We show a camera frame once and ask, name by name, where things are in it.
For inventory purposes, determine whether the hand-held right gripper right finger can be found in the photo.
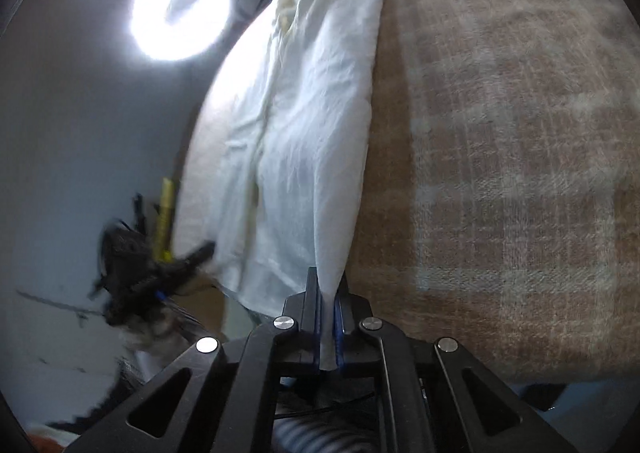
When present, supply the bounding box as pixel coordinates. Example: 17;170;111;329
333;277;577;453

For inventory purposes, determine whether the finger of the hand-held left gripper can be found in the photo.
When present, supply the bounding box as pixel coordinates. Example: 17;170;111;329
150;240;217;294

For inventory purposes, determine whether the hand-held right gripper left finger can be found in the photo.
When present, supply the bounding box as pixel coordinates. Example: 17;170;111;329
65;267;322;453

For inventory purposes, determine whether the white long-sleeved shirt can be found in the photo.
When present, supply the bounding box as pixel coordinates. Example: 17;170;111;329
172;0;391;371

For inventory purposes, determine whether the yellow and black stand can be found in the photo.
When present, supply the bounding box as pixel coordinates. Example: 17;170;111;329
154;177;180;261

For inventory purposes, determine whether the brown plaid blanket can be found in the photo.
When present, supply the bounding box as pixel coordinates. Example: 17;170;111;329
172;0;636;384

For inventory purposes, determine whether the bright ring light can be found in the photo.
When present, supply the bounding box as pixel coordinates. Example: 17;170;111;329
129;0;232;61

